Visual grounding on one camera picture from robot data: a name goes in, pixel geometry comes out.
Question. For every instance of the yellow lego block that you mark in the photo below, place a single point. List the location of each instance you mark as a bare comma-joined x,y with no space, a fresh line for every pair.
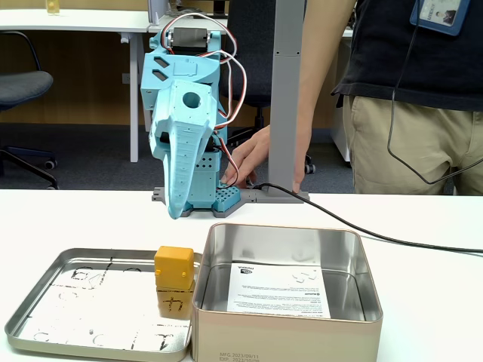
173,269

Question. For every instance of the person's hand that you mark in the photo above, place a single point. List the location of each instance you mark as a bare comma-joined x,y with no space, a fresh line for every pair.
251,154

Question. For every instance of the white desk divider panel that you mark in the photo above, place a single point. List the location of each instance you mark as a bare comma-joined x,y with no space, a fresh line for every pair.
156,9

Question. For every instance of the white desk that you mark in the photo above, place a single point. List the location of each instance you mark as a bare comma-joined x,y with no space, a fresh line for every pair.
339,113
75,20

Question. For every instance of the tin lid with numbered grid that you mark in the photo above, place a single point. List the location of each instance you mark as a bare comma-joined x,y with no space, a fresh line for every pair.
113,301

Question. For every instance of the black office chair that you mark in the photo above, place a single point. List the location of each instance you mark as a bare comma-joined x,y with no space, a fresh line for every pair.
19,84

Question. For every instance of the white printed paper sheet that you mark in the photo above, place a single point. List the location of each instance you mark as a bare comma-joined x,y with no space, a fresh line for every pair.
275,290

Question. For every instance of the yellow glass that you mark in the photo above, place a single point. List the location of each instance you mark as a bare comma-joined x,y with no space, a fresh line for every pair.
53,7

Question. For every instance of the gold metal tin box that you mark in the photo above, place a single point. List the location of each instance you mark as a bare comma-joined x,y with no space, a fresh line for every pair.
283,335

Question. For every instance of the person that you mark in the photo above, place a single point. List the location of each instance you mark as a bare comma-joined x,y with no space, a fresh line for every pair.
415,56

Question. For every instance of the blue ID badge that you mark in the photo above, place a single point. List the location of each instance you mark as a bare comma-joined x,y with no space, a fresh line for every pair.
441,15

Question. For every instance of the grey camera post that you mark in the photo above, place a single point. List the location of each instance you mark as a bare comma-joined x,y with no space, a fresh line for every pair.
288,94

